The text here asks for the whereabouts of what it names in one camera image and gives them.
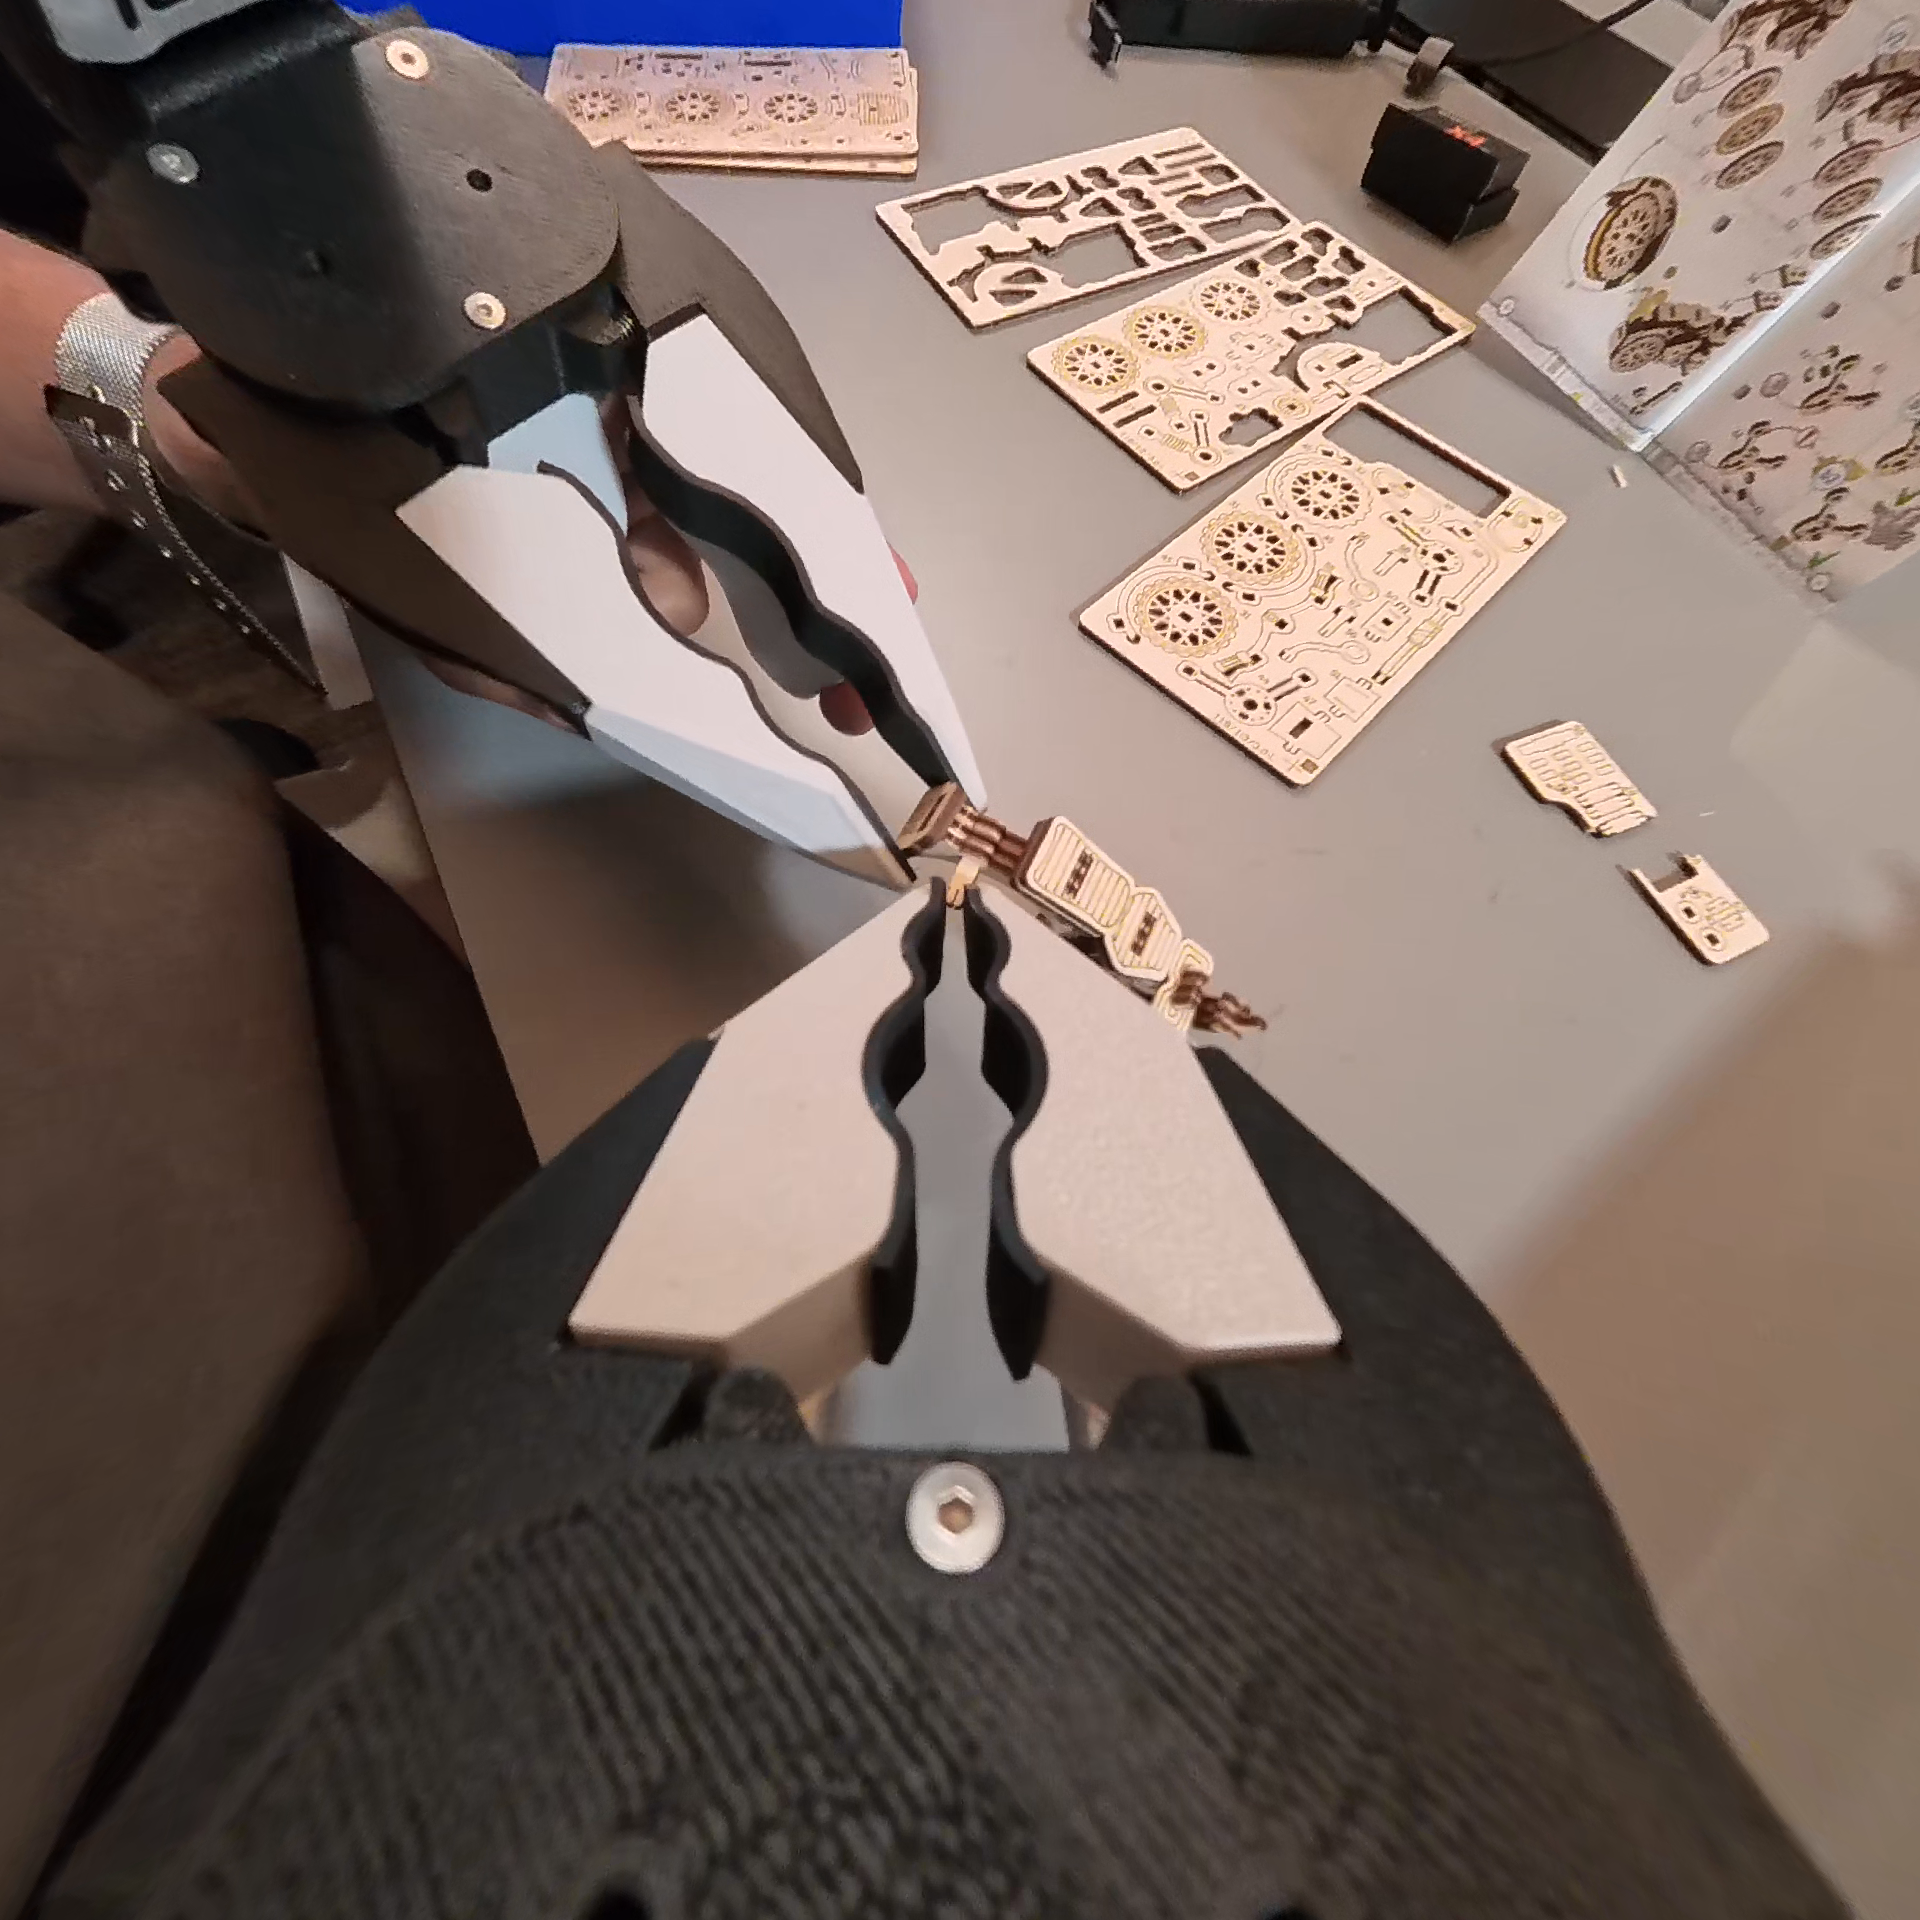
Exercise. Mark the large wooden puzzle sheet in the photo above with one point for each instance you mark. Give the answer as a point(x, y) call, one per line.
point(1351, 632)

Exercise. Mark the small wooden model assembly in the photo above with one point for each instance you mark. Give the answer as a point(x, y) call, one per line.
point(1082, 885)

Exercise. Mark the black box device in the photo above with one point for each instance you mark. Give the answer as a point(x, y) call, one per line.
point(1439, 172)

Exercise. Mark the dark equipment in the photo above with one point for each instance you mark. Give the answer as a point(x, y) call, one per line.
point(1557, 71)

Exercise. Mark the small wooden sheet offcut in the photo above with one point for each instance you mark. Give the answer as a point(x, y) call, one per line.
point(1573, 774)

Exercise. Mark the mostly emptied wooden puzzle sheet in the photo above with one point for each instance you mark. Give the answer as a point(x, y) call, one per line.
point(964, 241)

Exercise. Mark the blue plastic bin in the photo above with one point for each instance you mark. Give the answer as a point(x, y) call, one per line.
point(674, 18)

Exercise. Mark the silver mesh wristwatch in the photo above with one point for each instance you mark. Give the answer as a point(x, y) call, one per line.
point(110, 337)

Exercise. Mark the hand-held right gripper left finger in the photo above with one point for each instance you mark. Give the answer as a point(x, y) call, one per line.
point(719, 1201)

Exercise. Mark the grey desk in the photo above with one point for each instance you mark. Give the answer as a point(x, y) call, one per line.
point(1351, 928)

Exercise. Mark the person's left forearm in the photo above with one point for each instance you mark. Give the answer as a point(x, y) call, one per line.
point(60, 388)

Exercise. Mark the stack of wooden puzzle sheets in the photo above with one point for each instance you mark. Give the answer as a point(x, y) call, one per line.
point(719, 111)

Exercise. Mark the wooden puzzle sheet with gears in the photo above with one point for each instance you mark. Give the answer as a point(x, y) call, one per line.
point(1203, 374)

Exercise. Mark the printed instruction booklet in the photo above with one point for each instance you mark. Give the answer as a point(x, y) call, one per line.
point(1770, 269)

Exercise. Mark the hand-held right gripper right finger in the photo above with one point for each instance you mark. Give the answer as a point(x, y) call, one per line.
point(1174, 1201)

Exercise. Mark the person's left hand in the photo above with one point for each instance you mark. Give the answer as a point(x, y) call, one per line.
point(667, 578)

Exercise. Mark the notched small wooden offcut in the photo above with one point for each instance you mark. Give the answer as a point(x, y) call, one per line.
point(1703, 915)

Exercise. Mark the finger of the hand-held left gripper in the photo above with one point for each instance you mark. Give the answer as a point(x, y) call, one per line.
point(633, 677)
point(820, 525)

